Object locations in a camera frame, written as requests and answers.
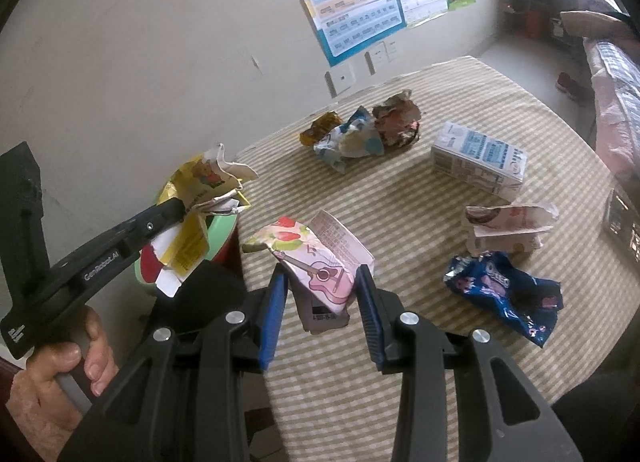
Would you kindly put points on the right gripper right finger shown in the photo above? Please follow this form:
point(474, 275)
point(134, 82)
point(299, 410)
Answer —
point(500, 414)

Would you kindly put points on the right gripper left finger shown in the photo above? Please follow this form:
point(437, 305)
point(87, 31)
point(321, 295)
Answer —
point(183, 402)

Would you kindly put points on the pink strawberry guitar wrapper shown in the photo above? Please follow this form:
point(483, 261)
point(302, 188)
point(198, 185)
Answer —
point(321, 258)

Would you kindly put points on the yellow white snack bag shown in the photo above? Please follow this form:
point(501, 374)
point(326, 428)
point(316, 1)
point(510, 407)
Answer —
point(211, 189)

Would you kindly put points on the green red trash bin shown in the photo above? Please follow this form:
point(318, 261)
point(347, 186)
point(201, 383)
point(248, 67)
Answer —
point(175, 253)

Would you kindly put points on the person's left hand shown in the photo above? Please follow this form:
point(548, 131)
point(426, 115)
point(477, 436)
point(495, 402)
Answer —
point(37, 403)

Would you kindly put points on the blue Oreo wrapper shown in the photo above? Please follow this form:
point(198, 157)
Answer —
point(528, 305)

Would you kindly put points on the pink white paper carton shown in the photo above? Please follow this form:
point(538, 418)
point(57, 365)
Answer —
point(510, 229)

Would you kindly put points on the black gold box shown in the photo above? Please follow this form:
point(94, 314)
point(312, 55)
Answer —
point(621, 224)

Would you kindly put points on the white blue milk carton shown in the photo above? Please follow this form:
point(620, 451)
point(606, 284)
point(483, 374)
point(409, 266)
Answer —
point(490, 164)

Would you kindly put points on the amber yellow wrapper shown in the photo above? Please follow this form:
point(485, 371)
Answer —
point(320, 128)

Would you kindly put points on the blue white crumpled bag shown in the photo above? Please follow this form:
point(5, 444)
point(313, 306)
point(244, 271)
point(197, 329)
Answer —
point(354, 139)

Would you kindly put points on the brown crumpled wrapper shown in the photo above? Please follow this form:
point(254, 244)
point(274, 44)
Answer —
point(397, 120)

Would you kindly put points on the red slippers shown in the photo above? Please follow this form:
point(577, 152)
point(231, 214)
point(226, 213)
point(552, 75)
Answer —
point(572, 89)

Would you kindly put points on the blue plaid blanket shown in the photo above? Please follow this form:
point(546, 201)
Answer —
point(617, 93)

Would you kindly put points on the bed with pink bedding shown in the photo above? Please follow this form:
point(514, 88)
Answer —
point(621, 168)

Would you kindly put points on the brown pillow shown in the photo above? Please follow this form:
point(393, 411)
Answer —
point(594, 25)

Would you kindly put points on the white wall socket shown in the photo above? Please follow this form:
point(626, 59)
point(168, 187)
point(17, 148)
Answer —
point(340, 78)

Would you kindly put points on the white wall switch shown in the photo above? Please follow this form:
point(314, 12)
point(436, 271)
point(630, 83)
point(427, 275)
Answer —
point(377, 57)

